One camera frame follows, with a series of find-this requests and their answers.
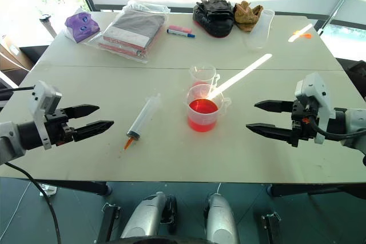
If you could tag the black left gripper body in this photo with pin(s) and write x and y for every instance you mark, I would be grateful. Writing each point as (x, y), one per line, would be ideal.
(61, 134)

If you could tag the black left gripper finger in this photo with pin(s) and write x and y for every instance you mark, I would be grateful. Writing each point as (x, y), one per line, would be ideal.
(83, 111)
(94, 129)

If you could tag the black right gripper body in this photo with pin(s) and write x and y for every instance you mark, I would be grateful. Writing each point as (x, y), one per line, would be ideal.
(303, 125)

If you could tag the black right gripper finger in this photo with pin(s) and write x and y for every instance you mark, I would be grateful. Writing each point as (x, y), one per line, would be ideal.
(271, 132)
(276, 106)

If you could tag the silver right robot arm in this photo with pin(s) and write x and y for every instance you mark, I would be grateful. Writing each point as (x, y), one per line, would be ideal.
(353, 127)

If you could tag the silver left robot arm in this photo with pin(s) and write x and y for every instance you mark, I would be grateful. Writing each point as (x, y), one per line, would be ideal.
(11, 138)

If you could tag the clear syringe with orange tip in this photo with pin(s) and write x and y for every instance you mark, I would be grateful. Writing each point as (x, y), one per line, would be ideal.
(143, 118)

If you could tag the beaker with red liquid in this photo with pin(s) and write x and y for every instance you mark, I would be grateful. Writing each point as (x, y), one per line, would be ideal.
(203, 112)

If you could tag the tall clear plastic cup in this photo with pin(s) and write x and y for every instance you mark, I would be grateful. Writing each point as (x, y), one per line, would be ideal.
(260, 32)

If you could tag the clear plastic beaker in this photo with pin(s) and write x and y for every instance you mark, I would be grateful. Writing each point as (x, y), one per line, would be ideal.
(201, 76)

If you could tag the black table crossbar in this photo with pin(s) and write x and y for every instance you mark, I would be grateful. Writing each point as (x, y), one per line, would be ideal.
(83, 187)
(314, 190)

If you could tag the white power strip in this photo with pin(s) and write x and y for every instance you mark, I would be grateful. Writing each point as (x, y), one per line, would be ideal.
(47, 190)

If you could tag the black chair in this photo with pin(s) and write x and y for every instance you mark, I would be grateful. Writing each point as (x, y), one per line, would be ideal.
(354, 76)

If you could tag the small orange object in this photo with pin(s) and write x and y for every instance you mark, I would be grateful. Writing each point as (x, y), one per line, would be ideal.
(306, 35)

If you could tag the purple plastic bag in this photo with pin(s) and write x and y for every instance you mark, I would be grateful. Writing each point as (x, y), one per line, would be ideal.
(81, 25)

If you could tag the cardboard box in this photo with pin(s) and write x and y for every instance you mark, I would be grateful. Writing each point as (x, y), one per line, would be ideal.
(11, 55)

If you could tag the black metal stand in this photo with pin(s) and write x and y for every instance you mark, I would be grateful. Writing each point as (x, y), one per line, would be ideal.
(108, 222)
(271, 227)

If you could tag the clear bag with folded fabric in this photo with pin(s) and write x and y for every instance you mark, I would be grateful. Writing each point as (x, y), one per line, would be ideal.
(131, 29)

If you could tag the brown crumpled cloth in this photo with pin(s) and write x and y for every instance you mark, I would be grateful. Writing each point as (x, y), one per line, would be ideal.
(247, 15)

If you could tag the silver robot leg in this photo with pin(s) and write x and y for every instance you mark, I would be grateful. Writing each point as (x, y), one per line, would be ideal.
(145, 218)
(221, 221)

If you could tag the black gloves pile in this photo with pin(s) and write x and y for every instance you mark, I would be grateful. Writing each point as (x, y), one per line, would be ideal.
(214, 15)

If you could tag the blue whiteboard marker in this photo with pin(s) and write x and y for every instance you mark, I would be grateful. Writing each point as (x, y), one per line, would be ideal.
(181, 33)

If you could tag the pink eraser block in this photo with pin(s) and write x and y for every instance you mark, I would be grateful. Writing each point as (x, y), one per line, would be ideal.
(180, 28)

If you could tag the grey diagonal pole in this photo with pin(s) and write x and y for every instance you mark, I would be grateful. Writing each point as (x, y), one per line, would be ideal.
(340, 1)

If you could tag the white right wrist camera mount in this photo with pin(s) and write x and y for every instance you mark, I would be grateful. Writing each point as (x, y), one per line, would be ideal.
(313, 87)

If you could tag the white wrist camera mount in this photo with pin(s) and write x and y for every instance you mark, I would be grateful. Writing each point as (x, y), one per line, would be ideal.
(43, 98)
(313, 87)

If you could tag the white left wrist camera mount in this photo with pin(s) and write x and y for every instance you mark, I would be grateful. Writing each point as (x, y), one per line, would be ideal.
(43, 98)

